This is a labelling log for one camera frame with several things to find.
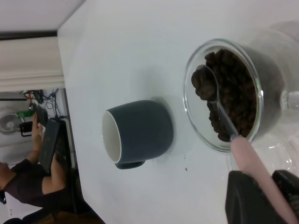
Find green circuit board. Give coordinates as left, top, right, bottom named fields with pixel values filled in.
left=16, top=111, right=36, bottom=118

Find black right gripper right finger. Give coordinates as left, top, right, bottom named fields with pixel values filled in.
left=272, top=169, right=299, bottom=212

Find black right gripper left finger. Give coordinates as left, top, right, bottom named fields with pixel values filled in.
left=225, top=170, right=285, bottom=224

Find white perforated panel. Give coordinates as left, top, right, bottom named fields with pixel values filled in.
left=4, top=192, right=44, bottom=220

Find person in dark shirt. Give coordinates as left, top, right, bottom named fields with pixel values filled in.
left=0, top=158, right=75, bottom=217

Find person's bare hand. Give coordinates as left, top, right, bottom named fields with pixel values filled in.
left=31, top=114, right=45, bottom=139

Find person's raised bare forearm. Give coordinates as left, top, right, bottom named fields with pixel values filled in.
left=31, top=133, right=45, bottom=164

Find dark grey ceramic mug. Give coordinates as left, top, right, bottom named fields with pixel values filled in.
left=101, top=99, right=175, bottom=170

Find small black box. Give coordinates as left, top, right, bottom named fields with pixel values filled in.
left=19, top=120, right=34, bottom=138

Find pink-handled metal spoon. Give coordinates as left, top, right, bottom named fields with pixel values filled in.
left=195, top=64, right=299, bottom=224

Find person's lowered bare forearm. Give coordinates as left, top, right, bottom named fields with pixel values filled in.
left=42, top=156, right=68, bottom=196

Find clear double-wall glass cup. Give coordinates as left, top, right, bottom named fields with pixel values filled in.
left=183, top=21, right=299, bottom=154

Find roasted coffee beans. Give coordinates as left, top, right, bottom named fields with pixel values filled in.
left=191, top=49, right=257, bottom=142

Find black cable tangle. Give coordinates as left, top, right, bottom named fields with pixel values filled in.
left=23, top=89, right=71, bottom=123

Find clear glass saucer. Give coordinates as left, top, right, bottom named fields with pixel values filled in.
left=226, top=130, right=299, bottom=178

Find white round fan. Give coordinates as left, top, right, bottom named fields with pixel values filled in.
left=0, top=106, right=25, bottom=136

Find black phone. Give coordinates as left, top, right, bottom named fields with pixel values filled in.
left=32, top=104, right=49, bottom=126

